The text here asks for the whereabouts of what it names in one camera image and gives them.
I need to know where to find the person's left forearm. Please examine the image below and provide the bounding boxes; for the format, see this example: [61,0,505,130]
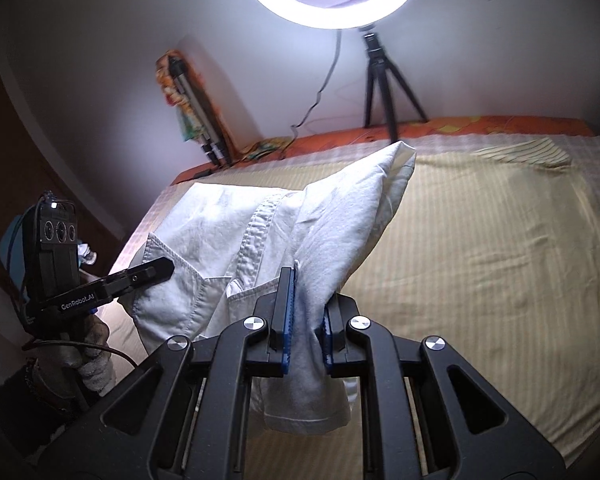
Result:
[0,355,88,433]

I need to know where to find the person's left hand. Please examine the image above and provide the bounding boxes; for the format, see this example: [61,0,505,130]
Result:
[36,311,117,396]

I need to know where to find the black tripod stand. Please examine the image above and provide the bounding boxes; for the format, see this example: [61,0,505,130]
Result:
[361,27,428,143]

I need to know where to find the beige checked blanket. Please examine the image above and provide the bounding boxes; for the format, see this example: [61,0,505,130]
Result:
[100,132,600,341]

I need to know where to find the yellow striped bed sheet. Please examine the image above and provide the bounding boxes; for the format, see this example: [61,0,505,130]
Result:
[180,137,600,466]

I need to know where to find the white shirt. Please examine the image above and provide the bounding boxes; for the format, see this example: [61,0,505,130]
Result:
[117,141,417,435]

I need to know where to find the blue plastic object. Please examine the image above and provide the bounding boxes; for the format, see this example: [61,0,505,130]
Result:
[0,214,30,273]

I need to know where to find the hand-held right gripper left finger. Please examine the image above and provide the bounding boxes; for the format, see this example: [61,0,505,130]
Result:
[37,266,297,480]

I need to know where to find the grey ring light cable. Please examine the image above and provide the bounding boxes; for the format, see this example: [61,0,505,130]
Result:
[289,29,344,142]

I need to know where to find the colourful printed cloth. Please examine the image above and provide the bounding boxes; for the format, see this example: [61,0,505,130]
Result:
[155,50,216,146]

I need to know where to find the folded silver black tripod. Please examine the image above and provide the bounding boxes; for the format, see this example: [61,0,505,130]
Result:
[167,57,233,167]

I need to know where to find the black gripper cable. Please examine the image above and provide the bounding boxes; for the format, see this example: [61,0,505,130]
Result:
[20,339,143,368]

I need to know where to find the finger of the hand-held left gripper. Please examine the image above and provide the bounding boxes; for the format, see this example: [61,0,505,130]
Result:
[99,256,176,302]

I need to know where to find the orange bed sheet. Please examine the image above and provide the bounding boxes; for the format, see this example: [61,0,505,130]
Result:
[172,116,596,183]

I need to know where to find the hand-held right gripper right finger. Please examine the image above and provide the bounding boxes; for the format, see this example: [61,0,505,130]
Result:
[322,294,567,480]

